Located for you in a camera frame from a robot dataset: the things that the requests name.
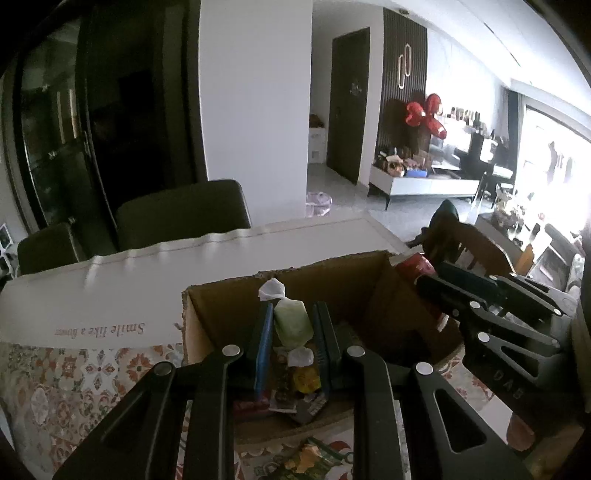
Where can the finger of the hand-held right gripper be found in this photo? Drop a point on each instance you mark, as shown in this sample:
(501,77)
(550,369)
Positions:
(443,295)
(471,279)

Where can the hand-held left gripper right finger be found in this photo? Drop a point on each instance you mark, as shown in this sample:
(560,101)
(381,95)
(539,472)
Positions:
(328,350)

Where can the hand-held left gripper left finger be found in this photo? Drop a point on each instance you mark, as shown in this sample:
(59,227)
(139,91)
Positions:
(264,350)

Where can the round yellow pastry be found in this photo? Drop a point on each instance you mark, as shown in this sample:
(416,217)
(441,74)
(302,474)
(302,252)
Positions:
(307,378)

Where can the red snack packet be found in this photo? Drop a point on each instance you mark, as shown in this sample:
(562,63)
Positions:
(415,265)

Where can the green candy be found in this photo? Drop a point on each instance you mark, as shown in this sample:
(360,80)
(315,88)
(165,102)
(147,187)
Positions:
(293,321)

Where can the brown cardboard box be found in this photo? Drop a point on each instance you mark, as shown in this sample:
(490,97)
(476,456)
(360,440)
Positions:
(351,281)

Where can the small green cracker packet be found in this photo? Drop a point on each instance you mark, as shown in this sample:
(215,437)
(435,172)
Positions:
(304,461)

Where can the person's right hand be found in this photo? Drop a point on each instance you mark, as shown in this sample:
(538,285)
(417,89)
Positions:
(521,431)

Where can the wooden slatted chair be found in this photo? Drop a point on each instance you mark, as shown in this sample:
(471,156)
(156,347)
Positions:
(466,240)

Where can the small printed snack wrapper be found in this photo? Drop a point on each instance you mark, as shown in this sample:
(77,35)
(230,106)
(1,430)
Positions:
(284,400)

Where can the small red snack bar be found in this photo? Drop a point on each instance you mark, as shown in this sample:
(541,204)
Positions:
(251,407)

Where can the grey armchair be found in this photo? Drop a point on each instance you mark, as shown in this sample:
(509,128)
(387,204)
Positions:
(561,258)

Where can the white television cabinet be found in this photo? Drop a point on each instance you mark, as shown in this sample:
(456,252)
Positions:
(425,187)

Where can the gift basket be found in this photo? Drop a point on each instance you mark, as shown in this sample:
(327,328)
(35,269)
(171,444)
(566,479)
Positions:
(396,167)

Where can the dark upholstered chair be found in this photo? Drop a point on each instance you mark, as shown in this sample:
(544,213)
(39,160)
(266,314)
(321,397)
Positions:
(51,249)
(184,212)

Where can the grey window curtain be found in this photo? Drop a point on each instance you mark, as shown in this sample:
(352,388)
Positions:
(513,120)

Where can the red bow decoration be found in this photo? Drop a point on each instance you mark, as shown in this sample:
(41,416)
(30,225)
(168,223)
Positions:
(427,113)

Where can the white storage box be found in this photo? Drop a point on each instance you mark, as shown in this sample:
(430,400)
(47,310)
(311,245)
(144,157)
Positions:
(316,145)

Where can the patterned tablecloth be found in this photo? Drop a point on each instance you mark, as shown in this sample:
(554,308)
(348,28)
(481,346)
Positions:
(69,378)

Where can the dark interior door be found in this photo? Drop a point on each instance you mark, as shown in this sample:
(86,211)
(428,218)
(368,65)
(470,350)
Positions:
(348,106)

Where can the white stool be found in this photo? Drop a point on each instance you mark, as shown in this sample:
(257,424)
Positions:
(5,249)

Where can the dark glass cabinet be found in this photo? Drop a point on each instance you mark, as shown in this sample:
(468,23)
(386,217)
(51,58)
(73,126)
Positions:
(92,115)

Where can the dark slatted wall panel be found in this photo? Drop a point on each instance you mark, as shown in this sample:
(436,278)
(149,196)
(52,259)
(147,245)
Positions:
(392,115)

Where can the white clip-shaped wall ornament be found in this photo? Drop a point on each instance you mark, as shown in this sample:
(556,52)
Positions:
(405,67)

